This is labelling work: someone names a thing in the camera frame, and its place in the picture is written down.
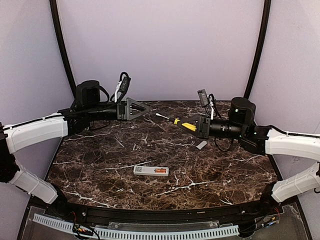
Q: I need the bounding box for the yellow handled screwdriver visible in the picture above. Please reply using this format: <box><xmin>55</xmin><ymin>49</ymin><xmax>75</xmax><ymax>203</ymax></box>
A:
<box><xmin>155</xmin><ymin>113</ymin><xmax>197</xmax><ymax>132</ymax></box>

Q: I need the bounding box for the white battery cover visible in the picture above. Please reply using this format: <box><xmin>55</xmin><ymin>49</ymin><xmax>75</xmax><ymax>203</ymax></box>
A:
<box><xmin>196</xmin><ymin>140</ymin><xmax>208</xmax><ymax>150</ymax></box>

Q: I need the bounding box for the white remote control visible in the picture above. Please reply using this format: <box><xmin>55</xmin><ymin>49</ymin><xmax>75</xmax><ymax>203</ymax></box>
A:
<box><xmin>133</xmin><ymin>165</ymin><xmax>169</xmax><ymax>177</ymax></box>

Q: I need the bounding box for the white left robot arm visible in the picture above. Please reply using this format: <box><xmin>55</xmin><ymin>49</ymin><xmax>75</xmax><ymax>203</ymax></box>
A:
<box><xmin>0</xmin><ymin>76</ymin><xmax>150</xmax><ymax>205</ymax></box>

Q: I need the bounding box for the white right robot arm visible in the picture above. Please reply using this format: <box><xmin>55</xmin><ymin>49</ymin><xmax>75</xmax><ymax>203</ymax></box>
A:
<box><xmin>173</xmin><ymin>97</ymin><xmax>320</xmax><ymax>205</ymax></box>

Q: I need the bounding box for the orange battery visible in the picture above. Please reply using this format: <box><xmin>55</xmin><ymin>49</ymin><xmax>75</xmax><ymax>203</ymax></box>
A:
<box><xmin>155</xmin><ymin>168</ymin><xmax>168</xmax><ymax>174</ymax></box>

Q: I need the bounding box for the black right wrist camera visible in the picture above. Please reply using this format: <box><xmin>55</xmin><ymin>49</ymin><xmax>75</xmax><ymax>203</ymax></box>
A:
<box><xmin>197</xmin><ymin>89</ymin><xmax>220</xmax><ymax>120</ymax></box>

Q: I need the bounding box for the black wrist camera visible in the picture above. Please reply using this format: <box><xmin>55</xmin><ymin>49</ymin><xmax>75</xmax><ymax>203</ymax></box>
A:
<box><xmin>110</xmin><ymin>72</ymin><xmax>131</xmax><ymax>103</ymax></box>
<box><xmin>197</xmin><ymin>89</ymin><xmax>220</xmax><ymax>120</ymax></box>

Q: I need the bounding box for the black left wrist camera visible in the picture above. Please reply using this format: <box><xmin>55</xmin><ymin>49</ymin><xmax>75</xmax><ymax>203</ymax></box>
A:
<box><xmin>110</xmin><ymin>72</ymin><xmax>131</xmax><ymax>103</ymax></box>

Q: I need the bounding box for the black front table rail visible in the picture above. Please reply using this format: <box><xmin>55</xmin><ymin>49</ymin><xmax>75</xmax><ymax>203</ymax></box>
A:
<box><xmin>46</xmin><ymin>201</ymin><xmax>276</xmax><ymax>226</ymax></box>

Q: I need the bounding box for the white slotted cable duct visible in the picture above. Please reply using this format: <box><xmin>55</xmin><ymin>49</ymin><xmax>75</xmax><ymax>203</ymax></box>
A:
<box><xmin>32</xmin><ymin>213</ymin><xmax>240</xmax><ymax>240</ymax></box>

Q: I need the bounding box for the black left frame post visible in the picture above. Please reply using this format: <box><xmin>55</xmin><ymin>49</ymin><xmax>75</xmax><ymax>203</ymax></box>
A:
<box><xmin>49</xmin><ymin>0</ymin><xmax>76</xmax><ymax>101</ymax></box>

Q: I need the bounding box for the black frame post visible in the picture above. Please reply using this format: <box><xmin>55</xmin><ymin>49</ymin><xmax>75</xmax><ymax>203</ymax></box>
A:
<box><xmin>49</xmin><ymin>0</ymin><xmax>76</xmax><ymax>101</ymax></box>
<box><xmin>243</xmin><ymin>0</ymin><xmax>272</xmax><ymax>100</ymax></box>

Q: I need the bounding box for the black right frame post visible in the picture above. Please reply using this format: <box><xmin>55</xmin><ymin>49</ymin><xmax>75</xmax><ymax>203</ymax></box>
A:
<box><xmin>243</xmin><ymin>0</ymin><xmax>272</xmax><ymax>100</ymax></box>

